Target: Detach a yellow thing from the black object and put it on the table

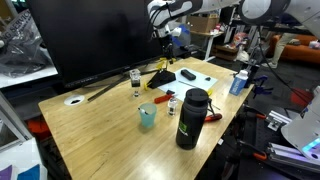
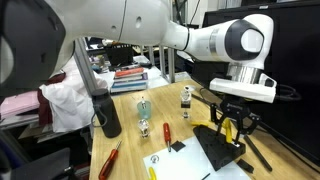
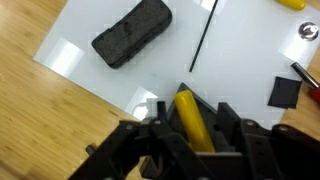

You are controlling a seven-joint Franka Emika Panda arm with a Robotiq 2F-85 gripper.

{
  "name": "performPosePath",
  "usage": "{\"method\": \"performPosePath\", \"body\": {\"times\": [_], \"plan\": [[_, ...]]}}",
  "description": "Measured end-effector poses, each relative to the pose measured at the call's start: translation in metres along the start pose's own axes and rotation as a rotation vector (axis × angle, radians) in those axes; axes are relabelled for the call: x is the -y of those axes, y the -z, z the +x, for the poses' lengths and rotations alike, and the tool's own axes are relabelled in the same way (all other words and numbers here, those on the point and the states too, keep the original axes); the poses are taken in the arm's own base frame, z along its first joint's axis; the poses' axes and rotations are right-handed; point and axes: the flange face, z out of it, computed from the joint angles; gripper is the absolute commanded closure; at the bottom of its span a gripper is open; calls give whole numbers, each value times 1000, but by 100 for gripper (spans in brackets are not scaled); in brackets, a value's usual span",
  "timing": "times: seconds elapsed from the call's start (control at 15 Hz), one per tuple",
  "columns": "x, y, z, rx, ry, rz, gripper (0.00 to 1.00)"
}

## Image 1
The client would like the black monitor stand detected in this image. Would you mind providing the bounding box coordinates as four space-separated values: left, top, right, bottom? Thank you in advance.
87 68 161 103

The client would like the orange-handled clamp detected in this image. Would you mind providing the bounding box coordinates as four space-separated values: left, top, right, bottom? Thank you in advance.
237 139 268 162

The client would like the white paper sheet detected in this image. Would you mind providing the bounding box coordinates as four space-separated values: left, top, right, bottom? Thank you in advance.
157 67 219 103

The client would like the white table grommet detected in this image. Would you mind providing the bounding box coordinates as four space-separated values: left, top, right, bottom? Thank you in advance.
63 94 86 107

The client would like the black wedge tool holder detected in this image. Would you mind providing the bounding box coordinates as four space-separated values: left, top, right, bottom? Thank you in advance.
146 69 177 90

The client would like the orange sofa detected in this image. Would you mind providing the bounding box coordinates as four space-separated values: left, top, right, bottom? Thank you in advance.
267 32 320 65

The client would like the clear cube block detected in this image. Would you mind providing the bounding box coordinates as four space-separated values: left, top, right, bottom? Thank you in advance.
128 68 142 89

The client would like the white background desk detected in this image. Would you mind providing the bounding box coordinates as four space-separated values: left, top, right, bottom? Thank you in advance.
189 30 225 63

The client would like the person in beige trousers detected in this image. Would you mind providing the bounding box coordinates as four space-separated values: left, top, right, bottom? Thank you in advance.
261 32 296 70

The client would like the red object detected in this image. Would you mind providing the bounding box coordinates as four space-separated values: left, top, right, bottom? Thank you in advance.
289 86 315 108

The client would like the aluminium extrusion rail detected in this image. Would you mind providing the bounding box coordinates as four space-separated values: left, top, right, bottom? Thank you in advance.
265 142 320 175

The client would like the red-handled tool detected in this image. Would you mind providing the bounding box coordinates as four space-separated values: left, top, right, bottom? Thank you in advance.
203 113 224 124

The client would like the red-handled screwdriver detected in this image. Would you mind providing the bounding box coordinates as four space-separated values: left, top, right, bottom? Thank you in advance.
153 93 175 105

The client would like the black clamp stand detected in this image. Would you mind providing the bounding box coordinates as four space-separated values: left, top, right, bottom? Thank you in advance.
237 59 261 89

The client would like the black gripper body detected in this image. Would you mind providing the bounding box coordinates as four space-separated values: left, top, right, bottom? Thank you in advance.
160 33 176 52

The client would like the grey plastic bag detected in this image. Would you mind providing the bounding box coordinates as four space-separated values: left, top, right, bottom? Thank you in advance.
0 9 55 79

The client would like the large black monitor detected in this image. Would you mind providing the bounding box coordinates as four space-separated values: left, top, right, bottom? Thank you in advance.
26 0 165 88

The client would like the blue spray bottle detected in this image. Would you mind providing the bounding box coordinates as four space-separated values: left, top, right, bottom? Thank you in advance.
228 69 250 97

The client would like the cardboard box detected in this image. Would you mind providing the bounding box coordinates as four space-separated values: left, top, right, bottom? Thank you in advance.
186 14 220 34

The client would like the black water bottle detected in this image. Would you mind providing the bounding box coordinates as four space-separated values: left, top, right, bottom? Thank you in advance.
175 87 210 151

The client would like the small clear glass bottle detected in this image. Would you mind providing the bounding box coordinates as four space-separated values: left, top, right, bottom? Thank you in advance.
167 97 179 117

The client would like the teal plastic cup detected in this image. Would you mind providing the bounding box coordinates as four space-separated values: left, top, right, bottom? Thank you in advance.
138 102 158 129

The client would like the aluminium corner bracket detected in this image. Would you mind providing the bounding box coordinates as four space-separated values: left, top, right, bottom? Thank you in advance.
265 110 293 132

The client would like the black oblong case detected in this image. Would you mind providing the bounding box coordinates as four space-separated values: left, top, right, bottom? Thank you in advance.
180 69 197 81

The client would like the blue spring clamp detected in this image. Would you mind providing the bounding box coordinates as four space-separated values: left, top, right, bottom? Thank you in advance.
251 75 274 100

